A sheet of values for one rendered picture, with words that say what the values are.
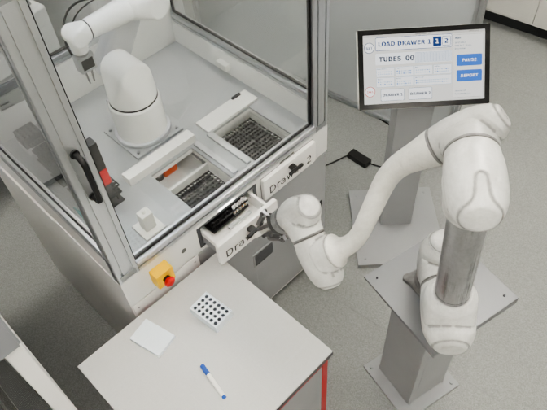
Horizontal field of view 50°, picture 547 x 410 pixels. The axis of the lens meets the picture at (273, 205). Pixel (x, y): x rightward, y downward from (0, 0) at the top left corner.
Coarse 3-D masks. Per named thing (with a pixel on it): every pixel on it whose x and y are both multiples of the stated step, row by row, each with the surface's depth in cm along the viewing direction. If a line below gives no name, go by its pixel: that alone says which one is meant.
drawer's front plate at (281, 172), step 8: (312, 144) 232; (296, 152) 230; (304, 152) 232; (312, 152) 236; (288, 160) 227; (296, 160) 230; (304, 160) 235; (312, 160) 240; (280, 168) 225; (288, 168) 229; (304, 168) 239; (272, 176) 223; (280, 176) 228; (288, 176) 232; (264, 184) 222; (272, 184) 226; (280, 184) 231; (264, 192) 226; (272, 192) 230
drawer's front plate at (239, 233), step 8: (272, 200) 215; (264, 208) 213; (272, 208) 216; (256, 216) 211; (248, 224) 210; (232, 232) 207; (240, 232) 209; (248, 232) 213; (224, 240) 205; (232, 240) 208; (240, 240) 212; (248, 240) 216; (216, 248) 205; (224, 248) 207; (240, 248) 215; (224, 256) 210; (232, 256) 214
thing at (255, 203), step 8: (248, 192) 223; (248, 200) 226; (256, 200) 221; (248, 208) 225; (256, 208) 225; (248, 216) 223; (240, 224) 221; (208, 232) 219; (224, 232) 219; (208, 240) 212; (216, 240) 217
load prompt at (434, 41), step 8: (376, 40) 233; (384, 40) 233; (392, 40) 233; (400, 40) 233; (408, 40) 233; (416, 40) 233; (424, 40) 233; (432, 40) 233; (440, 40) 232; (448, 40) 232; (376, 48) 234; (384, 48) 234; (392, 48) 233; (400, 48) 233; (408, 48) 233; (416, 48) 233; (424, 48) 233
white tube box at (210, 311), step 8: (208, 296) 207; (200, 304) 206; (208, 304) 205; (216, 304) 204; (192, 312) 205; (200, 312) 203; (208, 312) 203; (216, 312) 202; (224, 312) 202; (232, 312) 203; (200, 320) 204; (208, 320) 201; (216, 320) 201; (224, 320) 201; (216, 328) 199
